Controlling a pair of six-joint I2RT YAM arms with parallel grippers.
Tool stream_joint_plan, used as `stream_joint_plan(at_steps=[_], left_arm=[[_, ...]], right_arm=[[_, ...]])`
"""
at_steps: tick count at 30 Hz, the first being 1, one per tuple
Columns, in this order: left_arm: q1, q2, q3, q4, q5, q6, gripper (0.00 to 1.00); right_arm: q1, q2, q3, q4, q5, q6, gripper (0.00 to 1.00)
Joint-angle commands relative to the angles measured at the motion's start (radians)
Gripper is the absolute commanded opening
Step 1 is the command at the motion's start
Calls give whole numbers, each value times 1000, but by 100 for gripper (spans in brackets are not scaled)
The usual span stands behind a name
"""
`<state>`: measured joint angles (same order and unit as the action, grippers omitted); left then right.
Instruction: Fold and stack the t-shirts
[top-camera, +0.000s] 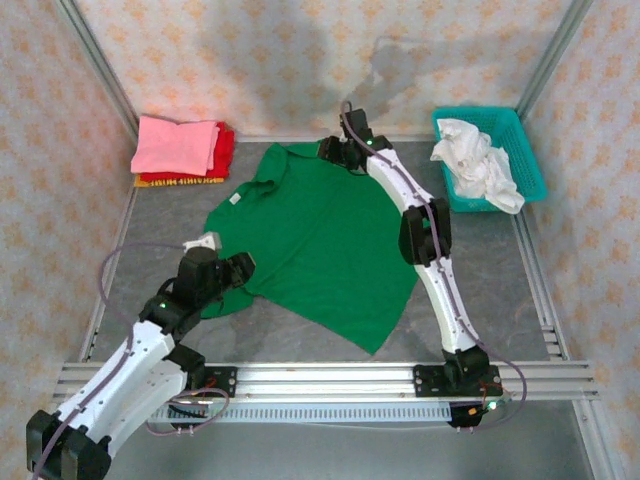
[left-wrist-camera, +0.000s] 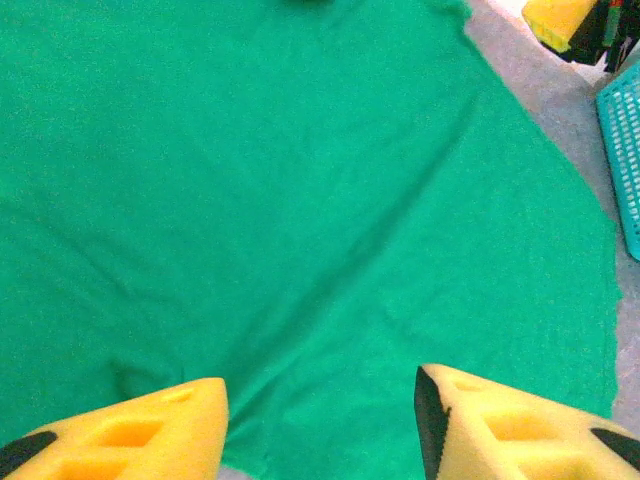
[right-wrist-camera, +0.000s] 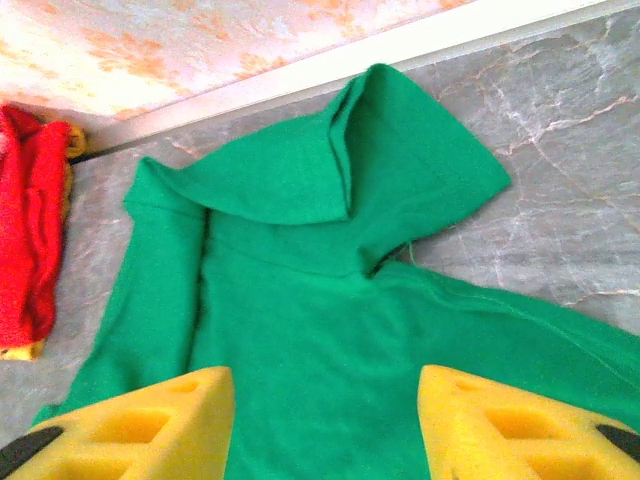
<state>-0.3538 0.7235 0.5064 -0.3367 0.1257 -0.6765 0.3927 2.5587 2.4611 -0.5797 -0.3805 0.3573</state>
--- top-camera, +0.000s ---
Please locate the aluminium frame leg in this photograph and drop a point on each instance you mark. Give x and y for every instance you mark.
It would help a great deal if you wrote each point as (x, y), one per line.
(595, 440)

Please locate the black bracket under duct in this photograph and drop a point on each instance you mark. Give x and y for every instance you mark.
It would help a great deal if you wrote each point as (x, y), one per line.
(187, 415)
(462, 417)

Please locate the green t-shirt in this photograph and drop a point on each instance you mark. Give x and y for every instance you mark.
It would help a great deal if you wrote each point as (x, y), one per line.
(320, 240)

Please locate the aluminium cross rail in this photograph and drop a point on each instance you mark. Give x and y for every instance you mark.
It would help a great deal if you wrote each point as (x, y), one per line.
(325, 380)

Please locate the teal plastic basket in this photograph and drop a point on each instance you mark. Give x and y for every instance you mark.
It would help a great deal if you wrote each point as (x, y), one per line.
(525, 145)

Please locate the white crumpled t-shirt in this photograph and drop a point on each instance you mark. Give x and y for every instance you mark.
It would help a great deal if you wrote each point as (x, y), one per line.
(475, 165)

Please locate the aluminium table side rail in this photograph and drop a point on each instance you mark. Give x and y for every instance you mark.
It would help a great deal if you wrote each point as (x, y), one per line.
(95, 330)
(541, 300)

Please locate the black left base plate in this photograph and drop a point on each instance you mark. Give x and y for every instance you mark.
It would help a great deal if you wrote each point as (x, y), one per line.
(227, 382)

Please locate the aluminium frame post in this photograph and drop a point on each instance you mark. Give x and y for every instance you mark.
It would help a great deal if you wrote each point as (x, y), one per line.
(100, 67)
(556, 50)

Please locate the yellow printed folded t-shirt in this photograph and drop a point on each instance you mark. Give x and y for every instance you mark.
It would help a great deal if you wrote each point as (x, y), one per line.
(175, 183)

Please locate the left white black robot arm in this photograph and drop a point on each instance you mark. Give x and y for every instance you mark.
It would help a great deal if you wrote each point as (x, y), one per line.
(125, 370)

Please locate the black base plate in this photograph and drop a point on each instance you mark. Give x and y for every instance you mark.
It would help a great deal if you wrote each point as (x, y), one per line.
(425, 382)
(227, 382)

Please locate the red folded t-shirt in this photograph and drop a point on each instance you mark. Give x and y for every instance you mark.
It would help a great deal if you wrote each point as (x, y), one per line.
(225, 150)

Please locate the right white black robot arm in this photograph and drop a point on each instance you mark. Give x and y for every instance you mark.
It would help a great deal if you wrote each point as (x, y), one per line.
(450, 310)

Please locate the pink folded t-shirt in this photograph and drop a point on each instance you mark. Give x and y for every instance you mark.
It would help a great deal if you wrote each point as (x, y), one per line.
(170, 145)

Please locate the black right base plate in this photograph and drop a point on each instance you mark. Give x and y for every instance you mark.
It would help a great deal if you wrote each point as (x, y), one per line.
(425, 382)

